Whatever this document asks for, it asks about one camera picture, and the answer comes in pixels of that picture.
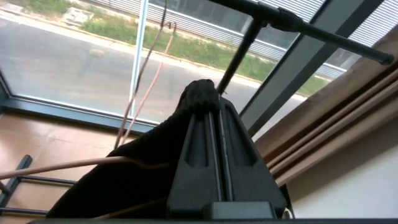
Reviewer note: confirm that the brown curtain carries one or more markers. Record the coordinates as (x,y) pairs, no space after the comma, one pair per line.
(335,124)

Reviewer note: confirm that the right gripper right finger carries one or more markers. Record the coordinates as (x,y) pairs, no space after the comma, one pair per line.
(248,180)

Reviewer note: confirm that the black clothes rack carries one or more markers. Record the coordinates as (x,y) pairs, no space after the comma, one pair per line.
(326,35)

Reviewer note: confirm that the black shorts with white stripes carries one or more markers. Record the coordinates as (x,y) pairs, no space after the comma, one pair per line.
(140,174)

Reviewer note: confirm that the window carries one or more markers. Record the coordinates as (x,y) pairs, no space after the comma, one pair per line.
(77,62)

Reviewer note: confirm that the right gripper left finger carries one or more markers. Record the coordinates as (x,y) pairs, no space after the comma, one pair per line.
(194,186)

